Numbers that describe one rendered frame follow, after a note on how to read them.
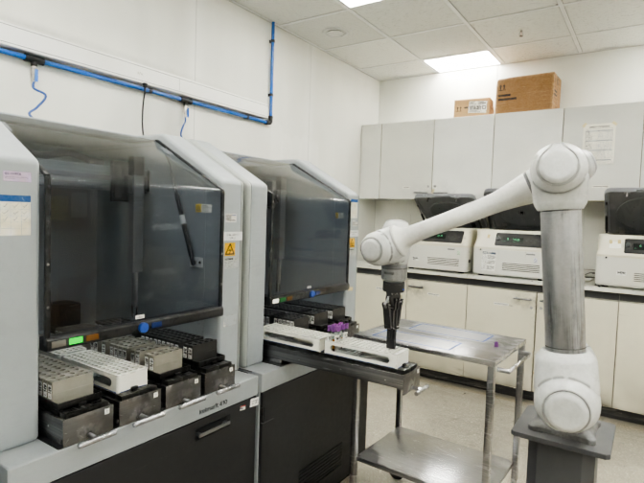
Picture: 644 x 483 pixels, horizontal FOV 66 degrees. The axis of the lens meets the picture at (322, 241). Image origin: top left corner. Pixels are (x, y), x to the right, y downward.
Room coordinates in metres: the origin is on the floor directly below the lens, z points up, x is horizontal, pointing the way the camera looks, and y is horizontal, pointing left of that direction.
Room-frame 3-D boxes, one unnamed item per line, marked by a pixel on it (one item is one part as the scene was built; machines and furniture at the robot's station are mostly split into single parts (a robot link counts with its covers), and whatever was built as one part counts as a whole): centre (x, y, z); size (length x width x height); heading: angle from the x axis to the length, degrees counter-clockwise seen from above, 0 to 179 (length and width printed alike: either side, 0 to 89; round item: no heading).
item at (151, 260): (1.59, 0.72, 1.28); 0.61 x 0.51 x 0.63; 146
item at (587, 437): (1.50, -0.78, 0.73); 0.22 x 0.18 x 0.06; 146
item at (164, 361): (1.53, 0.48, 0.85); 0.12 x 0.02 x 0.06; 147
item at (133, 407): (1.53, 0.76, 0.78); 0.73 x 0.14 x 0.09; 56
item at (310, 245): (2.31, 0.24, 1.28); 0.61 x 0.51 x 0.63; 146
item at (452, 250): (4.27, -1.09, 1.22); 0.62 x 0.56 x 0.64; 144
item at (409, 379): (1.84, -0.06, 0.78); 0.73 x 0.14 x 0.09; 56
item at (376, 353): (1.76, -0.17, 0.83); 0.30 x 0.10 x 0.06; 56
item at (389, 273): (1.70, -0.25, 1.13); 0.09 x 0.09 x 0.06
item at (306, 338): (1.94, 0.09, 0.83); 0.30 x 0.10 x 0.06; 56
